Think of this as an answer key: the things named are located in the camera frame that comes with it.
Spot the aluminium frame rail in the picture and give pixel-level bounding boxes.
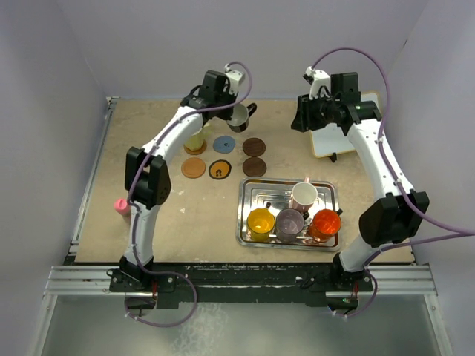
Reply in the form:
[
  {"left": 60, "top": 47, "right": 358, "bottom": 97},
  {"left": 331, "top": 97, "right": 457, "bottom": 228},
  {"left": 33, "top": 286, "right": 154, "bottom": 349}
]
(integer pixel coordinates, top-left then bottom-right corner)
[{"left": 44, "top": 96, "right": 119, "bottom": 296}]

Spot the purple translucent cup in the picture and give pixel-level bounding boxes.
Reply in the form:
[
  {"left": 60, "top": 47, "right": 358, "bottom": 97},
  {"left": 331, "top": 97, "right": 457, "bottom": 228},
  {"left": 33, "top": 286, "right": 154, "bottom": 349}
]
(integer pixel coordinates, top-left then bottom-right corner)
[{"left": 275, "top": 208, "right": 305, "bottom": 243}]

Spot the white whiteboard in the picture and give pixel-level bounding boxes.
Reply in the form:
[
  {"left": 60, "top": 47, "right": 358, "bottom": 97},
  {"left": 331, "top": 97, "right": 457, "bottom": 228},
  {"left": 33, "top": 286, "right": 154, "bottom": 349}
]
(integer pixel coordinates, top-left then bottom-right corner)
[{"left": 311, "top": 100, "right": 381, "bottom": 162}]

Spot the pink cylinder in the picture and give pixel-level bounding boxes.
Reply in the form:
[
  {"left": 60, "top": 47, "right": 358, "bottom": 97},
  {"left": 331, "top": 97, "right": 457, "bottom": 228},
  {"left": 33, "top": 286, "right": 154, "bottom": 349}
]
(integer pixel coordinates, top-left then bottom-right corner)
[{"left": 114, "top": 198, "right": 131, "bottom": 218}]

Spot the orange translucent cup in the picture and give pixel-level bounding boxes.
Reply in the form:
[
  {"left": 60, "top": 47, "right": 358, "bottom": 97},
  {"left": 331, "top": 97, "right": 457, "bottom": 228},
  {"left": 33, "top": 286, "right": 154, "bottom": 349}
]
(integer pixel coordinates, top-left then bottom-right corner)
[{"left": 307, "top": 209, "right": 341, "bottom": 243}]

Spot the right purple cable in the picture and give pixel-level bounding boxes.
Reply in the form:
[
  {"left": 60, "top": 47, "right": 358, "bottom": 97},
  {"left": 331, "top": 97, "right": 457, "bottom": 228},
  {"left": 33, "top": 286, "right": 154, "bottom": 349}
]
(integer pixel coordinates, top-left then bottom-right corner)
[{"left": 307, "top": 47, "right": 475, "bottom": 319}]

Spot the yellow black-rimmed coaster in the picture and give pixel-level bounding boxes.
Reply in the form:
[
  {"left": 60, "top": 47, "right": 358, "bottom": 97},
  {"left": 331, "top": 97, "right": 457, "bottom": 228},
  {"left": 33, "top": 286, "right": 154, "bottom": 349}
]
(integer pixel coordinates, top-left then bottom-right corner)
[{"left": 209, "top": 159, "right": 232, "bottom": 180}]

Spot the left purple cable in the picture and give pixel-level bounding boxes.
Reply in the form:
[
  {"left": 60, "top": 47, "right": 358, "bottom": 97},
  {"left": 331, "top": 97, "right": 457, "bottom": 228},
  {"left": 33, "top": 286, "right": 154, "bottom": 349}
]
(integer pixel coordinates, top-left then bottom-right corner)
[{"left": 124, "top": 62, "right": 254, "bottom": 328}]

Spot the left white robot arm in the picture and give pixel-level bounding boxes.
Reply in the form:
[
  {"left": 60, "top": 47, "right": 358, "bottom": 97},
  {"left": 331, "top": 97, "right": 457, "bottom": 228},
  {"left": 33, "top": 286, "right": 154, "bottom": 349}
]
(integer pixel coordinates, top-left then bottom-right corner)
[{"left": 119, "top": 67, "right": 245, "bottom": 291}]

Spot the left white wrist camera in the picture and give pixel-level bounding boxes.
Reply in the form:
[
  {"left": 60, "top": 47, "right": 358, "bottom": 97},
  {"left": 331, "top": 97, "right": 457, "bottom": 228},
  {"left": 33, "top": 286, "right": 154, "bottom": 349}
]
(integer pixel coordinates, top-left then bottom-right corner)
[{"left": 224, "top": 64, "right": 246, "bottom": 96}]

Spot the silver metal tray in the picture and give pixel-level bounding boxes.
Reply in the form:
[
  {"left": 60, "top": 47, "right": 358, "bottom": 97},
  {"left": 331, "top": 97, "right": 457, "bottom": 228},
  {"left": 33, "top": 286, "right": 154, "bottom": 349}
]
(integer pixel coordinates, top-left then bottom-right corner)
[{"left": 236, "top": 177, "right": 341, "bottom": 252}]

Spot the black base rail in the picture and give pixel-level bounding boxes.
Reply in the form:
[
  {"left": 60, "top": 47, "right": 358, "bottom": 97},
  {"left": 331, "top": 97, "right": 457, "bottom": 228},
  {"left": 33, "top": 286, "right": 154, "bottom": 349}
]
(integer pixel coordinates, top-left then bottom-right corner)
[{"left": 99, "top": 261, "right": 373, "bottom": 309}]

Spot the yellow translucent cup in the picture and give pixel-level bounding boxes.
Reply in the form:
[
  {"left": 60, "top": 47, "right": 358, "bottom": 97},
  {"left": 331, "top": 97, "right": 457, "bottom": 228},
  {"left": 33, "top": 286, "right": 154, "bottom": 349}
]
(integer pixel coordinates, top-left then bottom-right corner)
[{"left": 246, "top": 208, "right": 275, "bottom": 243}]

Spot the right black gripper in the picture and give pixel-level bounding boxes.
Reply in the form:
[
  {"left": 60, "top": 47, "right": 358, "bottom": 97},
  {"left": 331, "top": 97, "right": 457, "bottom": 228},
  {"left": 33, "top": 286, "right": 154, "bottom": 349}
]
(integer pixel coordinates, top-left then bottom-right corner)
[{"left": 292, "top": 91, "right": 339, "bottom": 132}]

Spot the light brown wooden coaster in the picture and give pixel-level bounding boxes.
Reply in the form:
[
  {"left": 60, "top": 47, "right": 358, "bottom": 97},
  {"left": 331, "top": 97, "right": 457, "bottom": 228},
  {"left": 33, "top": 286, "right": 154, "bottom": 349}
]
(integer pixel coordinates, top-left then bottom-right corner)
[{"left": 183, "top": 141, "right": 207, "bottom": 155}]

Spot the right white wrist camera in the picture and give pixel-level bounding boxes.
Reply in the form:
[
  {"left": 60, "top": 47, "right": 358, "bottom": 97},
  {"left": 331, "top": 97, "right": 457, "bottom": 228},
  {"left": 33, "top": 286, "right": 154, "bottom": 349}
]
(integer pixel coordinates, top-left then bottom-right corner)
[{"left": 304, "top": 66, "right": 331, "bottom": 100}]

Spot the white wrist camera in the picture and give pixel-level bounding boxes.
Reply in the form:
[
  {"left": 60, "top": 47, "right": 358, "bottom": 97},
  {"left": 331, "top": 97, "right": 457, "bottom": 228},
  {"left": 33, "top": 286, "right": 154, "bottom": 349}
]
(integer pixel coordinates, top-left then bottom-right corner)
[
  {"left": 304, "top": 66, "right": 331, "bottom": 100},
  {"left": 224, "top": 64, "right": 246, "bottom": 96}
]

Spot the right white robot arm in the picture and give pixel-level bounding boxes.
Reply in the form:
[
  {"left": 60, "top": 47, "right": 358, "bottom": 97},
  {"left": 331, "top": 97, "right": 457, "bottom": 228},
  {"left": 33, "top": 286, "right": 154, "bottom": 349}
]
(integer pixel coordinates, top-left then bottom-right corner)
[{"left": 291, "top": 67, "right": 430, "bottom": 290}]

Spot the dark brown coaster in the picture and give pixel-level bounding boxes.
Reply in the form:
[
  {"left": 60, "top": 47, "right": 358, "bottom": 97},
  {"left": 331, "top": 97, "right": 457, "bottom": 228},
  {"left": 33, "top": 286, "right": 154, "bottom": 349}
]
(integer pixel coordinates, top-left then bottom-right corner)
[
  {"left": 242, "top": 157, "right": 267, "bottom": 177},
  {"left": 242, "top": 137, "right": 266, "bottom": 157}
]

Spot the yellow-green mug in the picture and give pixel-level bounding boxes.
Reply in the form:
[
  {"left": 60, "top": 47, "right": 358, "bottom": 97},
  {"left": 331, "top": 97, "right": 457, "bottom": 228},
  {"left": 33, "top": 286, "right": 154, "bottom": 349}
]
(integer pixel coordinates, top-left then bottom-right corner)
[{"left": 184, "top": 123, "right": 211, "bottom": 151}]

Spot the pink mug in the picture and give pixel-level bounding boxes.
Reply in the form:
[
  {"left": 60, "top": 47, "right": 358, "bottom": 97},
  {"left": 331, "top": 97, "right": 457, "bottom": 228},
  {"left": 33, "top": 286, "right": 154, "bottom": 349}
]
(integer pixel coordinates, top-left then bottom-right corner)
[{"left": 289, "top": 177, "right": 318, "bottom": 214}]

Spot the orange-brown wooden coaster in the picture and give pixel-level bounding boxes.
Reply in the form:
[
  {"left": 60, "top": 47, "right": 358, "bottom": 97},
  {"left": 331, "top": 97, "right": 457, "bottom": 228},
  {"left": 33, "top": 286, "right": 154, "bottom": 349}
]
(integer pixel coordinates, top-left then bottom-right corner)
[{"left": 181, "top": 157, "right": 206, "bottom": 179}]

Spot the blue coaster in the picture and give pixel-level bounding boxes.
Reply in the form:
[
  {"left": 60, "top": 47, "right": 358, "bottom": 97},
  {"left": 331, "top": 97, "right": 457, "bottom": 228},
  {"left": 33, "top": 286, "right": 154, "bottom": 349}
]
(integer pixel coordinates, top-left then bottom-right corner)
[{"left": 213, "top": 136, "right": 235, "bottom": 154}]

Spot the black mug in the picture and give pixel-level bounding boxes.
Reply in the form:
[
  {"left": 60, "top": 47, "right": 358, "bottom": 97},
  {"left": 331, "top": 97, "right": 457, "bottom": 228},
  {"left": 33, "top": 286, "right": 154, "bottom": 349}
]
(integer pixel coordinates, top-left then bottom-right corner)
[{"left": 226, "top": 102, "right": 258, "bottom": 133}]

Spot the purple cable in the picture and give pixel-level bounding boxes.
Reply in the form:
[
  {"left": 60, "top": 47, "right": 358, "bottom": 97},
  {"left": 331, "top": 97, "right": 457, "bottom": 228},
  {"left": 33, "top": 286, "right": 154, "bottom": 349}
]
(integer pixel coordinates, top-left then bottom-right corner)
[
  {"left": 124, "top": 62, "right": 254, "bottom": 328},
  {"left": 307, "top": 47, "right": 475, "bottom": 319}
]

